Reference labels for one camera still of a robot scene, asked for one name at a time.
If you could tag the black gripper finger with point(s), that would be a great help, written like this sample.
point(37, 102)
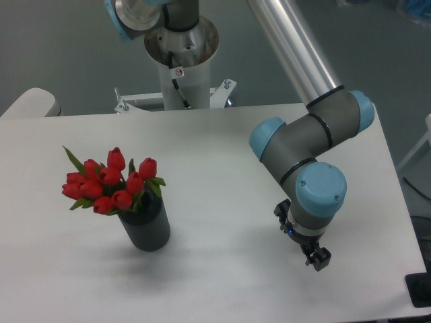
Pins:
point(281, 212)
point(316, 256)

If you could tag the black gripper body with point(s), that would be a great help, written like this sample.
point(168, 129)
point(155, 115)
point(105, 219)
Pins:
point(308, 244)

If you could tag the red tulip bouquet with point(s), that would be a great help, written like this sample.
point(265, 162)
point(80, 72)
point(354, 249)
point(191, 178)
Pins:
point(115, 188)

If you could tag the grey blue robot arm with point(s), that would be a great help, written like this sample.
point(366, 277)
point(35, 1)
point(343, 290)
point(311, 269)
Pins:
point(289, 151)

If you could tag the dark grey ribbed vase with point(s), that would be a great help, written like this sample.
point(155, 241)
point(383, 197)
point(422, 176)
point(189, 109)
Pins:
point(148, 229)

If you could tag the black device at table edge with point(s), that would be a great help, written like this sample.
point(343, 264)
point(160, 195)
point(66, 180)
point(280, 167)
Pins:
point(418, 285)

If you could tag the blue object in plastic bag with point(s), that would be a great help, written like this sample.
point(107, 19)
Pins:
point(417, 11)

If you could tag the white chair armrest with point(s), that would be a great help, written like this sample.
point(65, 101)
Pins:
point(34, 103)

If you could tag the white frame at right edge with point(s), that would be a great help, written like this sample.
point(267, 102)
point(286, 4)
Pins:
point(418, 151)

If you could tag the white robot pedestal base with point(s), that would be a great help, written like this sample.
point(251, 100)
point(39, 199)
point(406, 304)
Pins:
point(183, 60)

